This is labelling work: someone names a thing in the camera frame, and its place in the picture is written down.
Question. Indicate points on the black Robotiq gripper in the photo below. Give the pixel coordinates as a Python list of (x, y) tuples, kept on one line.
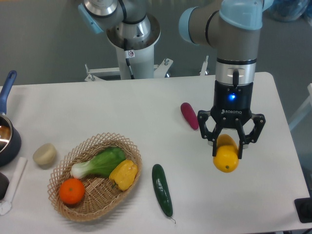
[(231, 110)]

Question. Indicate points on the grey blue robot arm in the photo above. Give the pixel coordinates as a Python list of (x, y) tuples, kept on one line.
[(232, 27)]

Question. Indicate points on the woven wicker basket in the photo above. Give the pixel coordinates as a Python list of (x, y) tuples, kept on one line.
[(100, 195)]

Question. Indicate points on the purple sweet potato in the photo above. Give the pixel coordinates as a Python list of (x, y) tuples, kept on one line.
[(189, 115)]

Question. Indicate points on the dark green cucumber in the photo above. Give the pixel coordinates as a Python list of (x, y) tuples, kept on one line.
[(162, 192)]

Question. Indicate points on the black device at edge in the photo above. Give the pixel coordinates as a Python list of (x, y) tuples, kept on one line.
[(304, 209)]

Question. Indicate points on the blue plastic bag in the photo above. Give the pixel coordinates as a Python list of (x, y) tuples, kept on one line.
[(287, 10)]

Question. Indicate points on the yellow bell pepper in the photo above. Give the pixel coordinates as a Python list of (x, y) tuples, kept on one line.
[(124, 175)]

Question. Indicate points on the green bok choy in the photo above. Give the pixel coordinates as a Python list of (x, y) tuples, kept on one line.
[(102, 164)]

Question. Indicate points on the orange fruit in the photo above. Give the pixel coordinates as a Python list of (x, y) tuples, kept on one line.
[(71, 191)]

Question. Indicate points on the beige potato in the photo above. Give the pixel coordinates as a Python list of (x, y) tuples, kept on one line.
[(45, 154)]

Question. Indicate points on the dark round object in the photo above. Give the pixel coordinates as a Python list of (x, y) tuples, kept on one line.
[(4, 183)]

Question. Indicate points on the white rolled cloth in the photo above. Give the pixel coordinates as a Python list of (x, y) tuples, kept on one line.
[(6, 203)]

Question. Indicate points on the white frame at right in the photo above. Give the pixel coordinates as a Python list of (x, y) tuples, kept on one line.
[(302, 110)]

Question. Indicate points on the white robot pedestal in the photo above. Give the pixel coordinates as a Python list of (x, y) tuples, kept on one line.
[(135, 41)]

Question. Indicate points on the white metal base frame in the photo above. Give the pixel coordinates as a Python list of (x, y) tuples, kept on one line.
[(128, 70)]

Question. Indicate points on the blue handled saucepan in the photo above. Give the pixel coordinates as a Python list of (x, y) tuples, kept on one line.
[(10, 140)]

